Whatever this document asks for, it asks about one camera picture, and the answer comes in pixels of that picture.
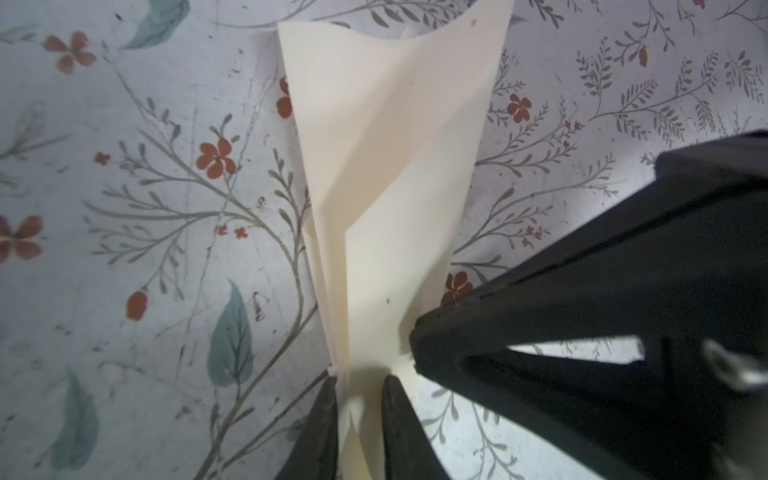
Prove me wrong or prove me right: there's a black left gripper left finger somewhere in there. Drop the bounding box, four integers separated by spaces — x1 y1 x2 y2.
275 376 339 480

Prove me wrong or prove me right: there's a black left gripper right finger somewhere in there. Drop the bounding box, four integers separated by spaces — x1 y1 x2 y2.
381 374 449 480

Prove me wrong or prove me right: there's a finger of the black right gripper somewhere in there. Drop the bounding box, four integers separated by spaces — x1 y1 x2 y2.
410 131 767 479

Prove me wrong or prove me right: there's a cream square paper sheet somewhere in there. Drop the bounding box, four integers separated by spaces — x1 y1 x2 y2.
278 1 513 479

